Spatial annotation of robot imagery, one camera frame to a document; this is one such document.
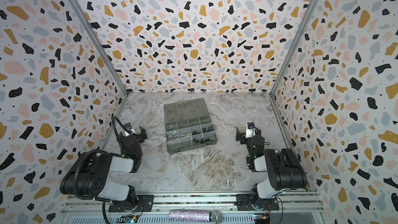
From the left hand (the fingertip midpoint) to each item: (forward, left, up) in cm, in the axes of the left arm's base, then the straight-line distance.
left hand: (130, 127), depth 87 cm
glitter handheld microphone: (-42, -46, -7) cm, 62 cm away
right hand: (+2, -65, 0) cm, 65 cm away
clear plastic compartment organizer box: (+7, -31, -10) cm, 33 cm away
